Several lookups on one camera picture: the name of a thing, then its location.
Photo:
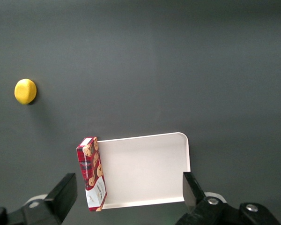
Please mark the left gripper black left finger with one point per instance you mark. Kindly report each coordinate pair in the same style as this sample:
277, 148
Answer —
58, 201

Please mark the yellow lemon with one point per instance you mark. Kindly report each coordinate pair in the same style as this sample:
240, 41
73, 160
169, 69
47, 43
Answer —
25, 91

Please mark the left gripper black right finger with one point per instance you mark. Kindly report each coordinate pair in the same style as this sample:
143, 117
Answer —
194, 199

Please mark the red cookie box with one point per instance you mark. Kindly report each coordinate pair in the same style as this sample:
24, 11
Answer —
91, 168

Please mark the white rectangular tray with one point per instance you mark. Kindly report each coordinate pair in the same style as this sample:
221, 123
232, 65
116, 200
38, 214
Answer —
142, 168

